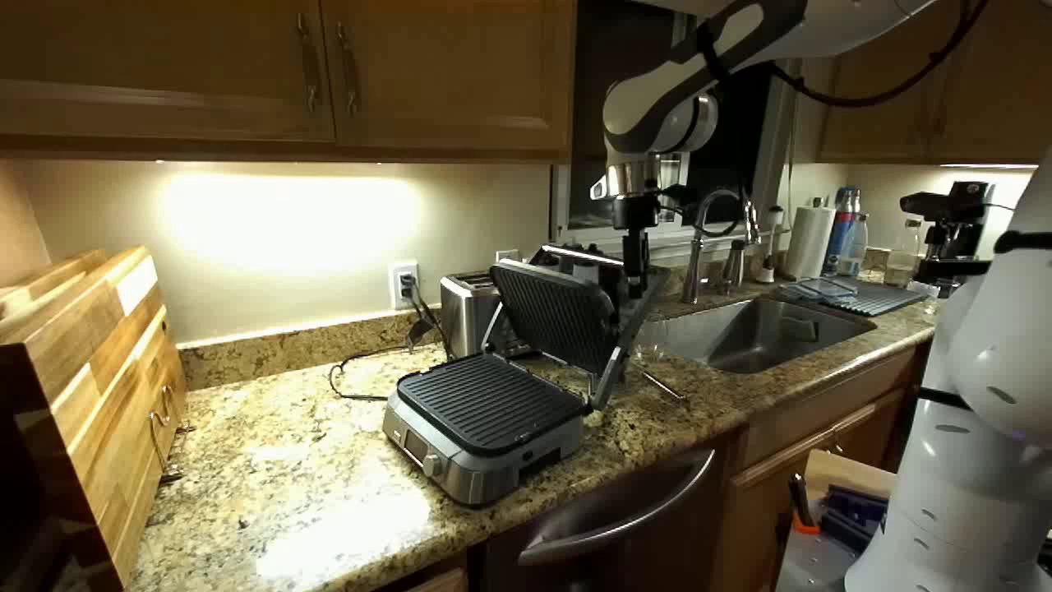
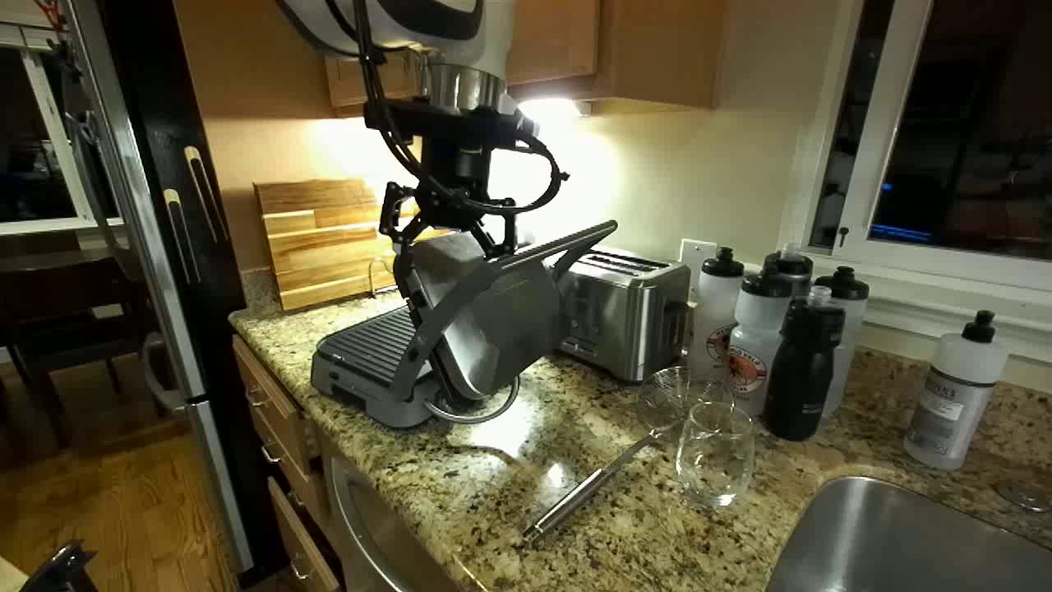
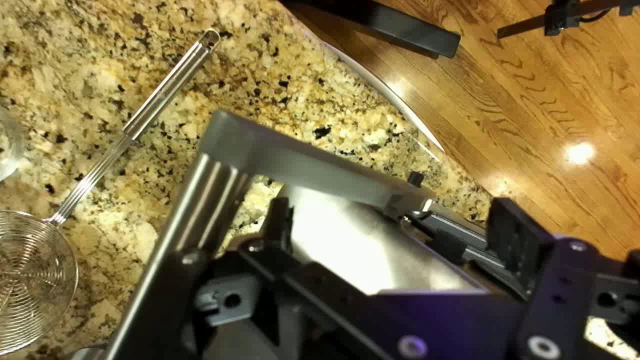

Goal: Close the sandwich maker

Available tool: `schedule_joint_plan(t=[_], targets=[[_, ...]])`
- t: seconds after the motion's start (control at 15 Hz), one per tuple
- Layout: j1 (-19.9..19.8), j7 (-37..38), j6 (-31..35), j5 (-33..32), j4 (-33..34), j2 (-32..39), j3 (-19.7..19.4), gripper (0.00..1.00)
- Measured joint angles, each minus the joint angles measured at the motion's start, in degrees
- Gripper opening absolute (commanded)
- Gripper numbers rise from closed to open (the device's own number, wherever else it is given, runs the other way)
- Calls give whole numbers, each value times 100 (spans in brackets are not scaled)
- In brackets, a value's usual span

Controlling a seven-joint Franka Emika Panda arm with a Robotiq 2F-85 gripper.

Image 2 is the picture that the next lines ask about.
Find wooden drawer cabinet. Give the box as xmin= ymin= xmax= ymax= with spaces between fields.
xmin=231 ymin=332 xmax=353 ymax=592

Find dark wooden chair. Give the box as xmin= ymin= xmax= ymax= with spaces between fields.
xmin=0 ymin=256 xmax=156 ymax=452

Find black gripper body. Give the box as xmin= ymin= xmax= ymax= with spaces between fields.
xmin=409 ymin=104 xmax=518 ymax=219

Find sandwich maker power cord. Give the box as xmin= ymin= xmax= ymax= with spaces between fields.
xmin=420 ymin=388 xmax=518 ymax=429

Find black sports bottle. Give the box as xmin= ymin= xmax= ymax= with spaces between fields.
xmin=760 ymin=297 xmax=848 ymax=443

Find wooden upper cabinets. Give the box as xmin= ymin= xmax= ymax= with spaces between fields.
xmin=323 ymin=0 xmax=732 ymax=112

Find white framed window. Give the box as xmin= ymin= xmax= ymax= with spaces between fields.
xmin=807 ymin=0 xmax=1052 ymax=291

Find silver toaster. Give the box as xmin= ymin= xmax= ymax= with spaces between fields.
xmin=557 ymin=246 xmax=698 ymax=383

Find long metal utensil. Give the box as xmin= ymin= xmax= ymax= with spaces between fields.
xmin=522 ymin=429 xmax=661 ymax=541

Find white bottle grey label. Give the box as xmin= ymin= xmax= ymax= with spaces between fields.
xmin=899 ymin=310 xmax=1011 ymax=474

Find stainless steel refrigerator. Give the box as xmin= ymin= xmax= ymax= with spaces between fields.
xmin=63 ymin=0 xmax=283 ymax=580

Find silver sandwich maker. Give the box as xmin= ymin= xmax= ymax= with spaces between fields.
xmin=310 ymin=216 xmax=622 ymax=433

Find clear stemless glass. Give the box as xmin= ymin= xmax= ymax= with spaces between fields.
xmin=669 ymin=366 xmax=761 ymax=518

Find thin wooden cutting board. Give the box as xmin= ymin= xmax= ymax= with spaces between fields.
xmin=254 ymin=178 xmax=381 ymax=241

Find white wall outlet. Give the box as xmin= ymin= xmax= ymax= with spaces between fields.
xmin=675 ymin=232 xmax=719 ymax=290

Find thick striped wooden cutting board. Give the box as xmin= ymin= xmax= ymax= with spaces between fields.
xmin=264 ymin=208 xmax=401 ymax=317

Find white bottle red print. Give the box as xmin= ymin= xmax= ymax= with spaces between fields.
xmin=727 ymin=274 xmax=794 ymax=413

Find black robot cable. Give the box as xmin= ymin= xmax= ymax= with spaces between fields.
xmin=350 ymin=0 xmax=573 ymax=251

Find stainless steel sink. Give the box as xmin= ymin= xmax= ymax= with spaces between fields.
xmin=764 ymin=474 xmax=1052 ymax=592

